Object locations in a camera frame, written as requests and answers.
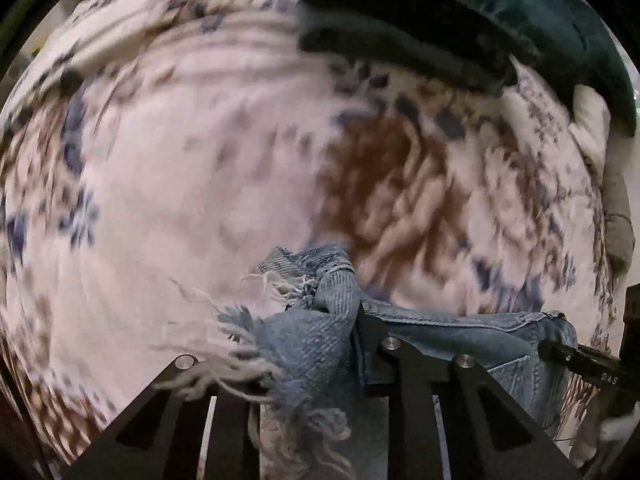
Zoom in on dark teal pillow front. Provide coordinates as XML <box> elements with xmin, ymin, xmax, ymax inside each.
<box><xmin>463</xmin><ymin>0</ymin><xmax>637</xmax><ymax>136</ymax></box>

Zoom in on folded dark jeans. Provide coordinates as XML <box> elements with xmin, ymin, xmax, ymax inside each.
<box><xmin>297</xmin><ymin>0</ymin><xmax>538</xmax><ymax>96</ymax></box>

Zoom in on light blue denim shorts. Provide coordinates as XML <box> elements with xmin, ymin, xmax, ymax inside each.
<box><xmin>160</xmin><ymin>245</ymin><xmax>577</xmax><ymax>479</ymax></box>

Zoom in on grey folded garment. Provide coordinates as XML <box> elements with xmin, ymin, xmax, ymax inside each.
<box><xmin>601</xmin><ymin>128</ymin><xmax>636</xmax><ymax>276</ymax></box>

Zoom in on floral quilt bedspread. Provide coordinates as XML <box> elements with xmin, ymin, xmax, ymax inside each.
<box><xmin>1</xmin><ymin>0</ymin><xmax>615</xmax><ymax>464</ymax></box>

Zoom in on white folded garment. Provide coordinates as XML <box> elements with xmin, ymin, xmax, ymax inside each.
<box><xmin>570</xmin><ymin>84</ymin><xmax>611</xmax><ymax>178</ymax></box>

